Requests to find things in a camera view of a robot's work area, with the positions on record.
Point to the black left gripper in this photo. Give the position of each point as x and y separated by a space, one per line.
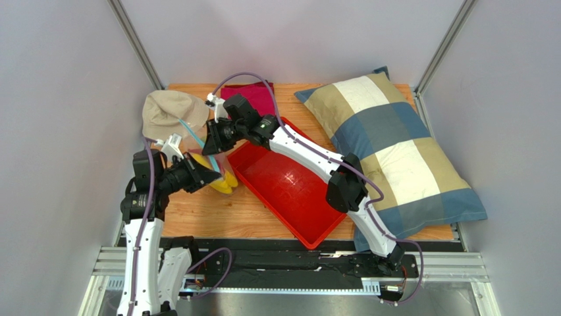
199 174

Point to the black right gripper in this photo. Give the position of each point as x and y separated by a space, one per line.
218 136

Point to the clear zip top bag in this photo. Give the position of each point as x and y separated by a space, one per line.
193 143

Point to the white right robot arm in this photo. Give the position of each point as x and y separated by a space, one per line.
235 119

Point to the yellow fake banana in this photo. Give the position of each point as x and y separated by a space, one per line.
227 182

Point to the beige bucket hat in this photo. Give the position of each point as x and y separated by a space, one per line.
164 111

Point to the magenta folded cloth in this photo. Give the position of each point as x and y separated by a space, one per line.
257 94

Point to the red plastic tray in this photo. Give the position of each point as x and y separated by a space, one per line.
295 195

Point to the plaid checkered pillow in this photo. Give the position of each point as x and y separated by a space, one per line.
413 183

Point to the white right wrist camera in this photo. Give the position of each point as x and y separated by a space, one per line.
216 104

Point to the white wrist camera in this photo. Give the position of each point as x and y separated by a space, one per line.
171 147
216 104

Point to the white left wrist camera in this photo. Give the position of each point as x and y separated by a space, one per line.
171 147

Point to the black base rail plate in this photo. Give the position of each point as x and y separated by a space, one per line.
288 265

